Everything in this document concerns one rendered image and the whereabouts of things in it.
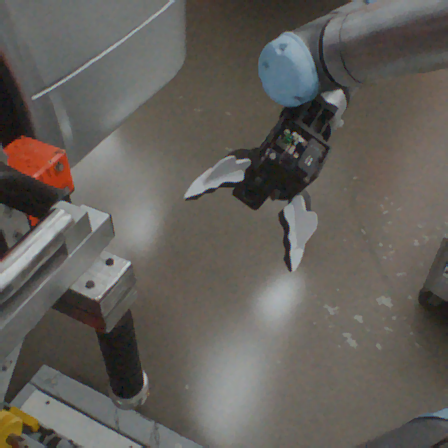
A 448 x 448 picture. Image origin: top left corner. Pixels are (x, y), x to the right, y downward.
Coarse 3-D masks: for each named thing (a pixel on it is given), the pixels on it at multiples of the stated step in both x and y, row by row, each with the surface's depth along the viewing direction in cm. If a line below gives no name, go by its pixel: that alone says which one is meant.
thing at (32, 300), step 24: (96, 216) 46; (96, 240) 46; (48, 264) 43; (72, 264) 44; (24, 288) 41; (48, 288) 42; (0, 312) 39; (24, 312) 40; (0, 336) 39; (24, 336) 41; (0, 360) 40
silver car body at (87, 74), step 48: (0, 0) 64; (48, 0) 71; (96, 0) 79; (144, 0) 90; (48, 48) 74; (96, 48) 83; (144, 48) 94; (48, 96) 77; (96, 96) 87; (144, 96) 100; (48, 144) 80; (96, 144) 91
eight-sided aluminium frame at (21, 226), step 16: (0, 144) 58; (0, 160) 59; (0, 208) 62; (0, 224) 63; (16, 224) 65; (0, 240) 65; (16, 240) 66; (0, 256) 70; (16, 352) 74; (0, 368) 72; (0, 384) 73; (0, 400) 74
